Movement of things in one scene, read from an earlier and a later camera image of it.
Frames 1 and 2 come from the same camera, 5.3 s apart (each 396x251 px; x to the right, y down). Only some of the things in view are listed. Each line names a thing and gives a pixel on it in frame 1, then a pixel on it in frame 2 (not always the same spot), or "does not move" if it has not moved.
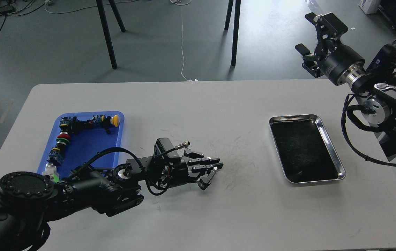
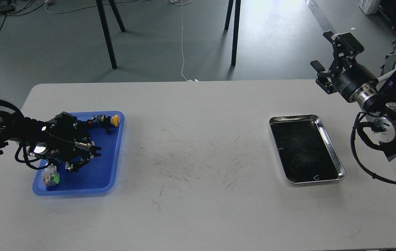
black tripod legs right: x=237 y=13 does not move
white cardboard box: x=369 y=6 does not move
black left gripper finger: x=204 y=164 → x=93 y=149
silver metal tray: x=305 y=152 does not move
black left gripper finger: x=204 y=182 → x=74 y=166
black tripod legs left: x=105 y=25 does not move
